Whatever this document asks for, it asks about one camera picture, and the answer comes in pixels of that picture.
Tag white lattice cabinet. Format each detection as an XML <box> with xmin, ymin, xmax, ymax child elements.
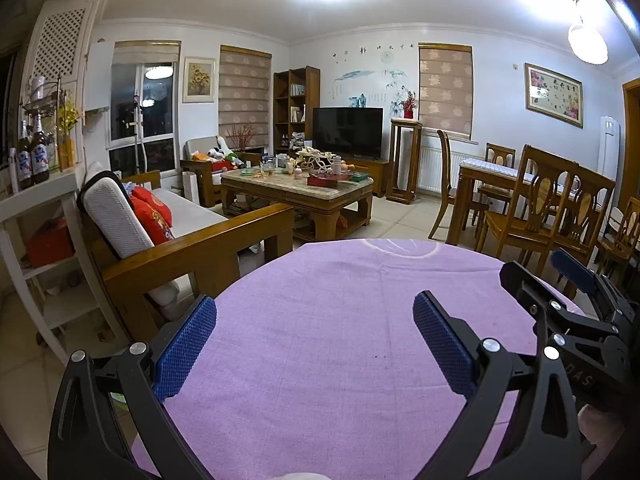
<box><xmin>22</xmin><ymin>0</ymin><xmax>101</xmax><ymax>166</ymax></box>

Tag wire rack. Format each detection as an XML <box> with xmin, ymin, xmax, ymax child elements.
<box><xmin>20</xmin><ymin>75</ymin><xmax>63</xmax><ymax>121</ymax></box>

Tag balcony glass door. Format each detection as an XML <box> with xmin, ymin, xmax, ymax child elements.
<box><xmin>109</xmin><ymin>40</ymin><xmax>182</xmax><ymax>178</ymax></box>

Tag wooden sofa white cushions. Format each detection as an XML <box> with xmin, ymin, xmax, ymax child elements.
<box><xmin>77</xmin><ymin>162</ymin><xmax>296</xmax><ymax>343</ymax></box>

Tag person's right hand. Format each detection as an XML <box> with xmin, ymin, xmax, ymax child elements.
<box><xmin>577</xmin><ymin>404</ymin><xmax>623</xmax><ymax>461</ymax></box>

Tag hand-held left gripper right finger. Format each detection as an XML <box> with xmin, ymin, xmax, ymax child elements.
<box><xmin>412</xmin><ymin>290</ymin><xmax>586</xmax><ymax>480</ymax></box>

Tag framed floral picture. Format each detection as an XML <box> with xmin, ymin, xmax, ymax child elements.
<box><xmin>524</xmin><ymin>62</ymin><xmax>584</xmax><ymax>128</ymax></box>

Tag small hanging ceiling lamp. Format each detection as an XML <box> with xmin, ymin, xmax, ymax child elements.
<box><xmin>567</xmin><ymin>0</ymin><xmax>610</xmax><ymax>66</ymax></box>

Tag wooden bookshelf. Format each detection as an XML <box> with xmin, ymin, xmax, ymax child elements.
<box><xmin>273</xmin><ymin>66</ymin><xmax>321</xmax><ymax>153</ymax></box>

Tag wooden dining table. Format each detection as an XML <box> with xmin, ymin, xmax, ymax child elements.
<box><xmin>447</xmin><ymin>157</ymin><xmax>601</xmax><ymax>256</ymax></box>

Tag white tower air conditioner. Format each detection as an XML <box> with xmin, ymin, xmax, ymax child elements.
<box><xmin>598</xmin><ymin>116</ymin><xmax>622</xmax><ymax>183</ymax></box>

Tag red box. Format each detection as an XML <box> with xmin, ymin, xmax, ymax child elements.
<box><xmin>26</xmin><ymin>217</ymin><xmax>76</xmax><ymax>268</ymax></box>

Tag beige patterned roller blind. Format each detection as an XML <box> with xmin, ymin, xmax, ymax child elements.
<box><xmin>418</xmin><ymin>42</ymin><xmax>474</xmax><ymax>138</ymax></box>
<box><xmin>218</xmin><ymin>45</ymin><xmax>273</xmax><ymax>148</ymax></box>

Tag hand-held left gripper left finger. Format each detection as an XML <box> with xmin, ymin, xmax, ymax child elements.
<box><xmin>47</xmin><ymin>294</ymin><xmax>218</xmax><ymax>480</ymax></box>

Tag purple tablecloth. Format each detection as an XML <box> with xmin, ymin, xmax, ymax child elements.
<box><xmin>127</xmin><ymin>237</ymin><xmax>596</xmax><ymax>480</ymax></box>

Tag red cushion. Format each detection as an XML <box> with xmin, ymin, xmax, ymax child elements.
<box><xmin>132</xmin><ymin>186</ymin><xmax>173</xmax><ymax>226</ymax></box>
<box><xmin>130</xmin><ymin>195</ymin><xmax>175</xmax><ymax>246</ymax></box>

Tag yellow flowers in vase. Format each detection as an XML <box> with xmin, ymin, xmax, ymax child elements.
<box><xmin>55</xmin><ymin>92</ymin><xmax>83</xmax><ymax>171</ymax></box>

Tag wooden television stand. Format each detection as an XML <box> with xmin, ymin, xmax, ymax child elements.
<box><xmin>345</xmin><ymin>155</ymin><xmax>391</xmax><ymax>198</ymax></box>

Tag white decorative fruit stand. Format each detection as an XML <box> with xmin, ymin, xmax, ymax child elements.
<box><xmin>295</xmin><ymin>144</ymin><xmax>333</xmax><ymax>171</ymax></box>

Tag wooden dining chair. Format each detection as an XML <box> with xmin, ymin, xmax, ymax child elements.
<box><xmin>477</xmin><ymin>142</ymin><xmax>517</xmax><ymax>211</ymax></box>
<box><xmin>545</xmin><ymin>160</ymin><xmax>618</xmax><ymax>301</ymax></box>
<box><xmin>429</xmin><ymin>129</ymin><xmax>491</xmax><ymax>241</ymax></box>
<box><xmin>595</xmin><ymin>197</ymin><xmax>640</xmax><ymax>281</ymax></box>
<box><xmin>482</xmin><ymin>144</ymin><xmax>581</xmax><ymax>266</ymax></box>

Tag brown bottle blue label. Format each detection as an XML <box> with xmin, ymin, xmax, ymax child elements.
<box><xmin>31</xmin><ymin>114</ymin><xmax>51</xmax><ymax>185</ymax></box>
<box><xmin>17</xmin><ymin>120</ymin><xmax>35</xmax><ymax>191</ymax></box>

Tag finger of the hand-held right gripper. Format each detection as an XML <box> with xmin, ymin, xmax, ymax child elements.
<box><xmin>499</xmin><ymin>259</ymin><xmax>633</xmax><ymax>361</ymax></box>
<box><xmin>551</xmin><ymin>247</ymin><xmax>640</xmax><ymax>311</ymax></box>

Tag white radiator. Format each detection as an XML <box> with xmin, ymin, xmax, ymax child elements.
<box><xmin>419</xmin><ymin>146</ymin><xmax>488</xmax><ymax>193</ymax></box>

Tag framed sunflower picture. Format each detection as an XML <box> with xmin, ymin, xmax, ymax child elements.
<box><xmin>182</xmin><ymin>56</ymin><xmax>217</xmax><ymax>104</ymax></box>

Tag wooden coffee table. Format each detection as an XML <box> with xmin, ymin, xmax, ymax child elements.
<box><xmin>220</xmin><ymin>160</ymin><xmax>375</xmax><ymax>243</ymax></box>

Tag white shelf unit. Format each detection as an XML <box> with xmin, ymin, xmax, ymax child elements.
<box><xmin>0</xmin><ymin>170</ymin><xmax>131</xmax><ymax>366</ymax></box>

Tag wooden armchair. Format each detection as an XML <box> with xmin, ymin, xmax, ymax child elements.
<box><xmin>180</xmin><ymin>135</ymin><xmax>263</xmax><ymax>206</ymax></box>

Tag white paper bag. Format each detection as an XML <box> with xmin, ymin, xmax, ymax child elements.
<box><xmin>181</xmin><ymin>171</ymin><xmax>201</xmax><ymax>206</ymax></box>

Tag black television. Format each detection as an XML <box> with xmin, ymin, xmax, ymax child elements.
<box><xmin>312</xmin><ymin>106</ymin><xmax>385</xmax><ymax>158</ymax></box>

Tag tall wooden plant stand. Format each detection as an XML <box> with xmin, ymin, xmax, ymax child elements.
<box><xmin>389</xmin><ymin>116</ymin><xmax>423</xmax><ymax>205</ymax></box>

